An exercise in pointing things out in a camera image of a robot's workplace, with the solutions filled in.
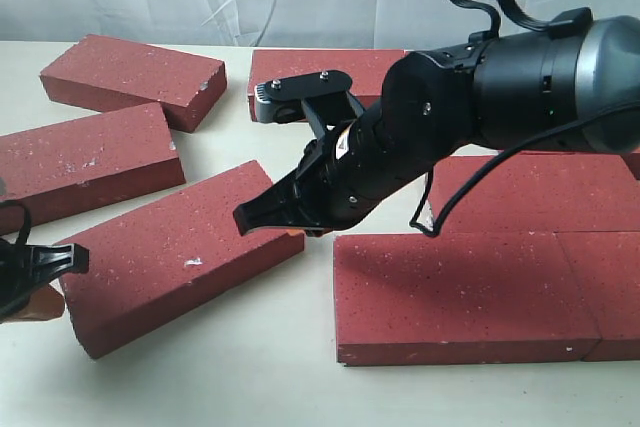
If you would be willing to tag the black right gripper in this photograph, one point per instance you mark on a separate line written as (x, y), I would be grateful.
(351, 166)

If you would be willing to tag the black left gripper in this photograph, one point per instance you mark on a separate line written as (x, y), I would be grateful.
(20, 265)

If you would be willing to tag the red brick with white chip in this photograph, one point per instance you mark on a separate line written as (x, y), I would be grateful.
(157, 262)

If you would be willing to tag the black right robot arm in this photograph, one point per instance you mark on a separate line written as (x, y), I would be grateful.
(571, 87)

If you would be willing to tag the red brick right third row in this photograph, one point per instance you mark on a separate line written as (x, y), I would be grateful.
(551, 193)

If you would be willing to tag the red brick right second row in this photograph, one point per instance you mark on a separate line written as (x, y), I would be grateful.
(631, 159)

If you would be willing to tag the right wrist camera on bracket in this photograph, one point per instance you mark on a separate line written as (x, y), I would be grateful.
(323, 99)

